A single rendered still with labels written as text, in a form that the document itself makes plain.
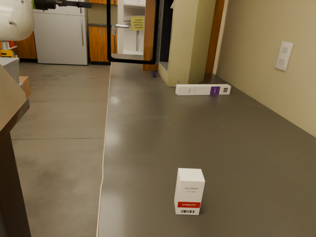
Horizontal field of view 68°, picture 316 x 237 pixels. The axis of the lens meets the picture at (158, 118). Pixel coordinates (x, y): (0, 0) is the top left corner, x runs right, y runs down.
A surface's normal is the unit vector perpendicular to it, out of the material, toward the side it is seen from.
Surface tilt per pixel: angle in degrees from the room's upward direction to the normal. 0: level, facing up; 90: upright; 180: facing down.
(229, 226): 0
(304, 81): 90
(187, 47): 90
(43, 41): 90
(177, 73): 90
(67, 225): 0
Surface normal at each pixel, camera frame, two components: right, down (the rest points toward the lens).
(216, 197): 0.07, -0.91
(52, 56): 0.16, 0.41
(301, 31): -0.98, 0.00
